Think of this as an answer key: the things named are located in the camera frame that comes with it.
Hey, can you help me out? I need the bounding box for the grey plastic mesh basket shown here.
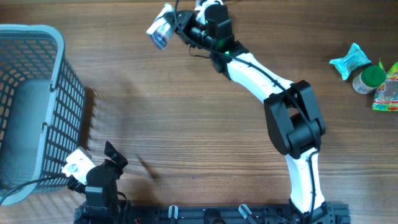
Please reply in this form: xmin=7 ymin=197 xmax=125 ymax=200
xmin=1 ymin=24 xmax=86 ymax=206

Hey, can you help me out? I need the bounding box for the colourful gummy candy bag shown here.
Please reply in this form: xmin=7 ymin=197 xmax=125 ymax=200
xmin=372 ymin=62 xmax=397 ymax=111

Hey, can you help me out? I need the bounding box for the white barcode scanner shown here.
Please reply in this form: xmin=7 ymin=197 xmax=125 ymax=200
xmin=195 ymin=0 xmax=224 ymax=18

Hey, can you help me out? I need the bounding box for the green lid jar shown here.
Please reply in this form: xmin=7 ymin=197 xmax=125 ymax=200
xmin=352 ymin=65 xmax=386 ymax=95

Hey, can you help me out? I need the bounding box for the teal wet wipes pack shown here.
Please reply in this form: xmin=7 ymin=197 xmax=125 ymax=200
xmin=329 ymin=43 xmax=371 ymax=81

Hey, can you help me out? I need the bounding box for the white blue plaster box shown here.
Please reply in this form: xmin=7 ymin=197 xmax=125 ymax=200
xmin=146 ymin=3 xmax=174 ymax=50

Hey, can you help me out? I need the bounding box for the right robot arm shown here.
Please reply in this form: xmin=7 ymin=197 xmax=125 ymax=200
xmin=170 ymin=1 xmax=325 ymax=223

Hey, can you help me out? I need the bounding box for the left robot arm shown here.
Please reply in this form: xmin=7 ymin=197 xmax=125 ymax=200
xmin=73 ymin=141 xmax=130 ymax=224

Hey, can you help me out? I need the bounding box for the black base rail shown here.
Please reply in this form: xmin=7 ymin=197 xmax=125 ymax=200
xmin=73 ymin=202 xmax=351 ymax=224

